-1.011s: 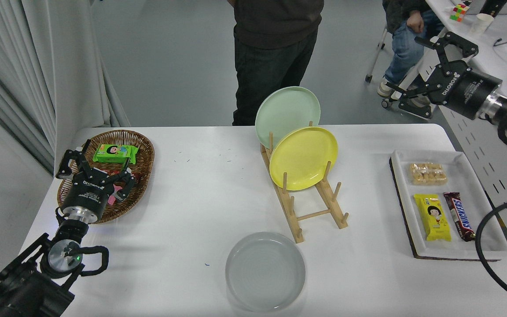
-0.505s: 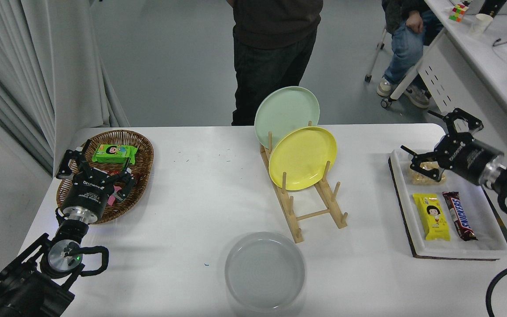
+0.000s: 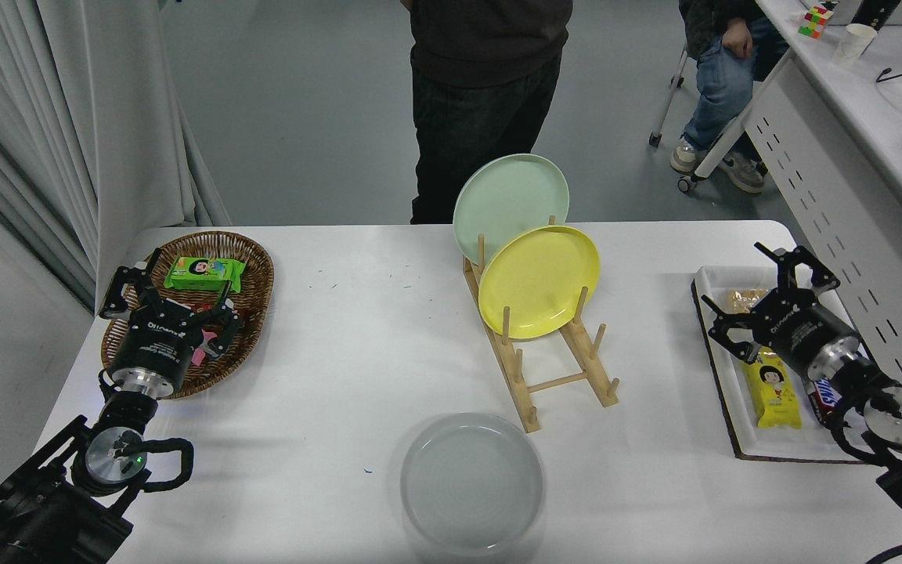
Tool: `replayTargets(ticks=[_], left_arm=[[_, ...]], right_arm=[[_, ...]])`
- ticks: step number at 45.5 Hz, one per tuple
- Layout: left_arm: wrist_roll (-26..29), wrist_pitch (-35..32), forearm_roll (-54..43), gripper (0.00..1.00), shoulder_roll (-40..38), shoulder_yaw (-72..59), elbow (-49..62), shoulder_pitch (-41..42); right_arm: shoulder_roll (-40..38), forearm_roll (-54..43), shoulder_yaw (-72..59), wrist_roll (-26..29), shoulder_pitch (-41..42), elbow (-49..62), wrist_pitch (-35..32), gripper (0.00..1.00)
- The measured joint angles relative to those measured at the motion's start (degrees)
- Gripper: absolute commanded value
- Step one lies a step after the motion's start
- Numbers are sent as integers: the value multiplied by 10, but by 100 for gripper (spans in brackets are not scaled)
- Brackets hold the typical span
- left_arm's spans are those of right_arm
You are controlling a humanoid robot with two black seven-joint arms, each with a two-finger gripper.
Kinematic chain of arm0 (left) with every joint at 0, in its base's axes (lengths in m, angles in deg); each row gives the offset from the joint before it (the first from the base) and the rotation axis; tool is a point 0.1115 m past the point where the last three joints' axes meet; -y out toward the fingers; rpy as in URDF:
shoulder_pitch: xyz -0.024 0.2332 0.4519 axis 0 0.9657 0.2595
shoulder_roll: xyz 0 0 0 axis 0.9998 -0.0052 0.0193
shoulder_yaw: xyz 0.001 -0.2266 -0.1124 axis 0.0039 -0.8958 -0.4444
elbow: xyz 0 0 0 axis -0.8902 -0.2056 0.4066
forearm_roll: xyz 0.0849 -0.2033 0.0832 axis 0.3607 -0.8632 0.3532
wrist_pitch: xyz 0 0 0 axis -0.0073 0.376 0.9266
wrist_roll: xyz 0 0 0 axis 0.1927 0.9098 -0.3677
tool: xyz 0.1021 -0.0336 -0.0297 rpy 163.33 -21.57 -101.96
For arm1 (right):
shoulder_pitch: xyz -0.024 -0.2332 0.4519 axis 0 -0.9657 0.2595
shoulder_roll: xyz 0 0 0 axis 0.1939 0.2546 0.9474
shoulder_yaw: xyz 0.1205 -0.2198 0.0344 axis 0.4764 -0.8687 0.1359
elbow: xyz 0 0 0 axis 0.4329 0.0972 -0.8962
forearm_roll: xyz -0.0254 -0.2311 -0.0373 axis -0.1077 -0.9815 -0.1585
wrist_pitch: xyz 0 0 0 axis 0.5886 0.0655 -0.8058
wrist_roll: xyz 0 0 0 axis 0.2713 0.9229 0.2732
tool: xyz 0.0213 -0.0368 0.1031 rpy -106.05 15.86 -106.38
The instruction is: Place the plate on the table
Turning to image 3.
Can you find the brown Snickers bar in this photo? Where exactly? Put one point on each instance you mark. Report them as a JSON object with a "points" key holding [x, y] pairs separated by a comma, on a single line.
{"points": [[823, 398]]}

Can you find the seated person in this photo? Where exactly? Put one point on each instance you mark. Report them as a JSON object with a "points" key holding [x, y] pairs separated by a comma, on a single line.
{"points": [[721, 86]]}

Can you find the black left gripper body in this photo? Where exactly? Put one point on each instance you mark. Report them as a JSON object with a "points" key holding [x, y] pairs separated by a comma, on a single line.
{"points": [[152, 345]]}

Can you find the green snack pack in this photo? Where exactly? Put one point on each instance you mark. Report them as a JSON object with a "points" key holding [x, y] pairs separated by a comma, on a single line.
{"points": [[204, 274]]}

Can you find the pale green plate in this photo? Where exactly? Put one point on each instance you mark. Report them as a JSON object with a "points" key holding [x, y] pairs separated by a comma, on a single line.
{"points": [[510, 196]]}

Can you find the wooden plate rack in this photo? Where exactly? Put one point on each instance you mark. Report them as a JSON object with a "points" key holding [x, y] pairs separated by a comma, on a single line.
{"points": [[529, 407]]}

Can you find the standing person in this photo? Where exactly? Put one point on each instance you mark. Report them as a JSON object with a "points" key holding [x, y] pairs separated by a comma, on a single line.
{"points": [[482, 117]]}

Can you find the grey plate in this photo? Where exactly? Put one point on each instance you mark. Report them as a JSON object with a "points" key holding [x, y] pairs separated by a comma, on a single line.
{"points": [[470, 486]]}

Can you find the white wheeled chair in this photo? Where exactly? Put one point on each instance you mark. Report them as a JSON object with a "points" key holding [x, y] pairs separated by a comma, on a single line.
{"points": [[666, 102]]}

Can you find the seated person's hand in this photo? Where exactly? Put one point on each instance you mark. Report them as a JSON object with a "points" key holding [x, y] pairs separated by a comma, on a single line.
{"points": [[739, 37]]}

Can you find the clear nut bar packet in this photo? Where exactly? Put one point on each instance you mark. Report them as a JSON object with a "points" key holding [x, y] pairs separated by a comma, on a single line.
{"points": [[745, 299]]}

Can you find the white tray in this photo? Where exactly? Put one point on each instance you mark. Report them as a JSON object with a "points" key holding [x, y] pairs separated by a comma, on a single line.
{"points": [[733, 392]]}

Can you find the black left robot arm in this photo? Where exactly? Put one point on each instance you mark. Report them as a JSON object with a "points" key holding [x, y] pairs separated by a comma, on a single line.
{"points": [[44, 517]]}

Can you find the black desk object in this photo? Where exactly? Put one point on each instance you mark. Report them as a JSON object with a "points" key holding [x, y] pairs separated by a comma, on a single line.
{"points": [[874, 12]]}

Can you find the grey curtain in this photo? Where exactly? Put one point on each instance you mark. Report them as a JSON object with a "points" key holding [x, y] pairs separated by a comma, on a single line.
{"points": [[28, 117]]}

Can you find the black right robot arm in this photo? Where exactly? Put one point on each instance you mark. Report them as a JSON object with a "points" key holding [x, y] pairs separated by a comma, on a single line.
{"points": [[889, 415]]}

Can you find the yellow snack bar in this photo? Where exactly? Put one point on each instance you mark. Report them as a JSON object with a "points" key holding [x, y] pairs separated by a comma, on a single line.
{"points": [[773, 395]]}

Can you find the colourful puzzle cube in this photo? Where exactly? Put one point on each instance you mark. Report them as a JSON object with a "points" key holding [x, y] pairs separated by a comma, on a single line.
{"points": [[815, 22]]}

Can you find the brown wicker basket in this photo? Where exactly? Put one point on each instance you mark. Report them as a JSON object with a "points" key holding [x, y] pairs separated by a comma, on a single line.
{"points": [[255, 274]]}

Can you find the pink wrapper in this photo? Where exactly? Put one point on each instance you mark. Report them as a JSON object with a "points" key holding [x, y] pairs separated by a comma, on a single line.
{"points": [[200, 351]]}

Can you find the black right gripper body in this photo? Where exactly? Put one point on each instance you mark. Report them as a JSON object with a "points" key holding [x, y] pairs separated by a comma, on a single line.
{"points": [[803, 333]]}

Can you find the white paper cup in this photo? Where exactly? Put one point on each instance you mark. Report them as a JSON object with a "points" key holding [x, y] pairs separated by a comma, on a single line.
{"points": [[854, 43]]}

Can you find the white perforated side desk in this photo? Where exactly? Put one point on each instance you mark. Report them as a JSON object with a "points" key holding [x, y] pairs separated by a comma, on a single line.
{"points": [[850, 157]]}

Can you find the yellow plate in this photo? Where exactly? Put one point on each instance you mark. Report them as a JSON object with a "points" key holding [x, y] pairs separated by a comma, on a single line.
{"points": [[537, 282]]}

